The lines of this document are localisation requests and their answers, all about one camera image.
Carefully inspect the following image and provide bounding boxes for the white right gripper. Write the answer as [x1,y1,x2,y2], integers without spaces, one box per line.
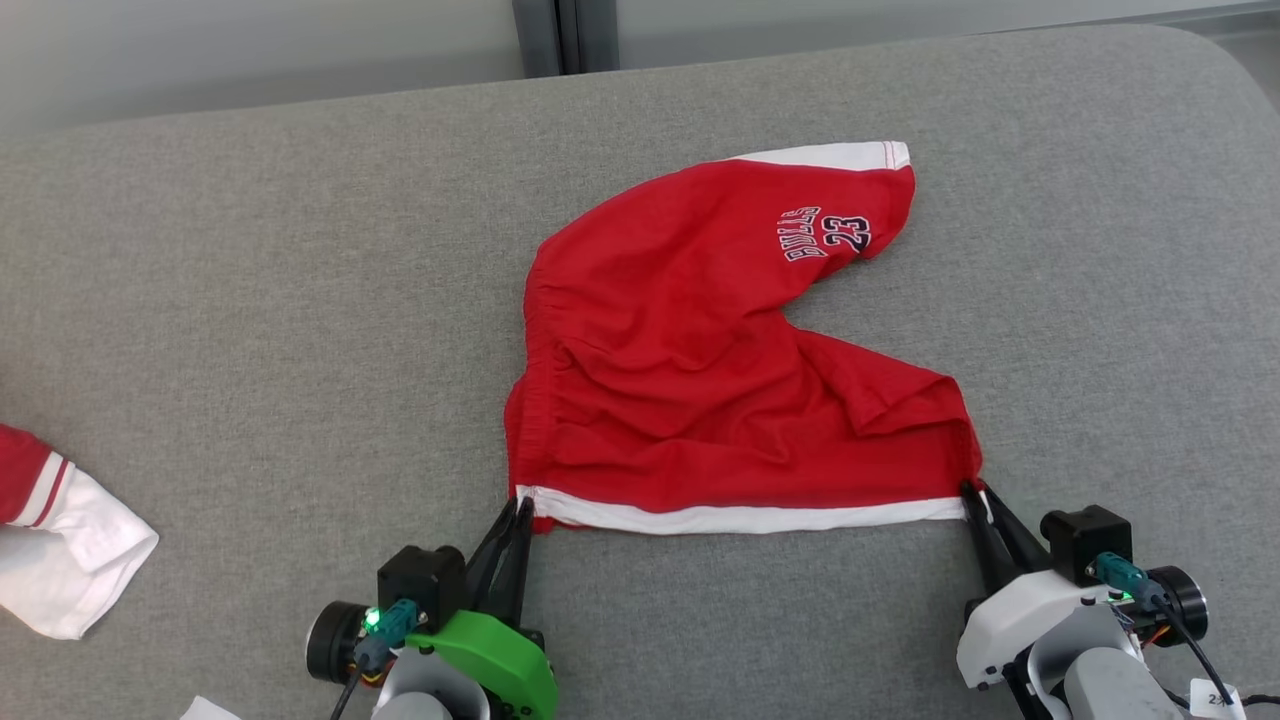
[957,482,1209,720]

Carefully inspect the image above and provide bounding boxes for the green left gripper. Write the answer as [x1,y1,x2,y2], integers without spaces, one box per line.
[304,496,559,720]

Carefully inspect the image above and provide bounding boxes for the red basketball shorts white hem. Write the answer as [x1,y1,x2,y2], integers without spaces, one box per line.
[503,140,986,536]

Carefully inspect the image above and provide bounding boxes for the red jersey white sleeves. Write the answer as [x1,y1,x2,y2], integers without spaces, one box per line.
[0,422,161,641]

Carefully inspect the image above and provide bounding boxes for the black cable with teal plug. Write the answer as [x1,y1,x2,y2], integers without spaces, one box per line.
[330,598,421,720]
[1093,552,1239,709]

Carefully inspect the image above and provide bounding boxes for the grey metal partition post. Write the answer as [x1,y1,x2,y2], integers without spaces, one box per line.
[512,0,619,79]

